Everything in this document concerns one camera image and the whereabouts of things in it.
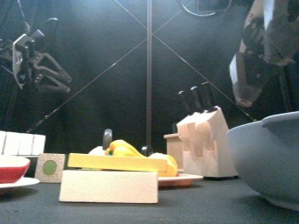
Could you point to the yellow toy bell pepper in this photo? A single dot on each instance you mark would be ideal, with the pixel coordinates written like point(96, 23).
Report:
point(124, 149)

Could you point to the yellow flat wooden block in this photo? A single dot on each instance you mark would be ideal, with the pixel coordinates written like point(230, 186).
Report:
point(117, 162)

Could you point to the grey plastic bowl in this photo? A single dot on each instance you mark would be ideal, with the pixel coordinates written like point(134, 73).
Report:
point(269, 157)

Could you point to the small black round knob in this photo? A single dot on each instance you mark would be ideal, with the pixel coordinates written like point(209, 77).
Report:
point(148, 150)

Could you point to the green-centred sushi half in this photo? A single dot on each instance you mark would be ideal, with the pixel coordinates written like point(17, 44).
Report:
point(50, 168)

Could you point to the vertical metal frame pole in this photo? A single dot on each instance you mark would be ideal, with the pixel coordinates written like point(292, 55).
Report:
point(149, 73)

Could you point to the white slatted wooden crate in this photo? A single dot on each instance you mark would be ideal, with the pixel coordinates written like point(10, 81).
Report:
point(19, 143)

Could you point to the white toy plate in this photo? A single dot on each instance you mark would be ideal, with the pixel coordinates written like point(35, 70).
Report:
point(19, 183)

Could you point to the beige wooden block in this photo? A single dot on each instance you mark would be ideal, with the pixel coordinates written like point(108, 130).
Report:
point(109, 186)

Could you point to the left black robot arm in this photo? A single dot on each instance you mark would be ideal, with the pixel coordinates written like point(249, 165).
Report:
point(5, 51)

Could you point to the red toy bowl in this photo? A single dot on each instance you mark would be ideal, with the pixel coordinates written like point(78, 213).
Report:
point(13, 169)

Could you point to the white rounded toy food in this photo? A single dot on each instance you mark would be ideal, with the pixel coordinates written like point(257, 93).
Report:
point(98, 151)

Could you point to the pink toy plate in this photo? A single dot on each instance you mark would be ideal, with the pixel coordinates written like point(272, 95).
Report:
point(180, 179)

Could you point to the wooden knife block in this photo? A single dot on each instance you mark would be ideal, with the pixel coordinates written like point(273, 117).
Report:
point(209, 144)

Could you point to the small wooden box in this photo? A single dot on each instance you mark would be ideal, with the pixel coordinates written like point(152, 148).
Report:
point(174, 147)

